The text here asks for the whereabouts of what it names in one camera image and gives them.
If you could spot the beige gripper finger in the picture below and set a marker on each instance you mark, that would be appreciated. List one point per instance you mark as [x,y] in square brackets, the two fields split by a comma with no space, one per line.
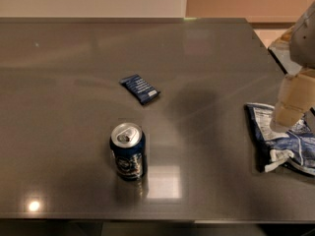
[296,97]

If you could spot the blue white chip bag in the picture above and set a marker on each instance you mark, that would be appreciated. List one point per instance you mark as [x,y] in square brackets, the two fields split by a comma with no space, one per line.
[293,149]

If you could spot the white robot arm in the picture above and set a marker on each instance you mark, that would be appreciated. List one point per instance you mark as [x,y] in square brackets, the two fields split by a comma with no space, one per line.
[302,45]

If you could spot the blue pepsi can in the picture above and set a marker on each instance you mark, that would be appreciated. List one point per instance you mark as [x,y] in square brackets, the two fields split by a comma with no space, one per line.
[128,144]

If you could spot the small dark blue snack bar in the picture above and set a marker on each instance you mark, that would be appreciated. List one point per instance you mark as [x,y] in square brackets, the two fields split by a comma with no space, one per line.
[140,88]

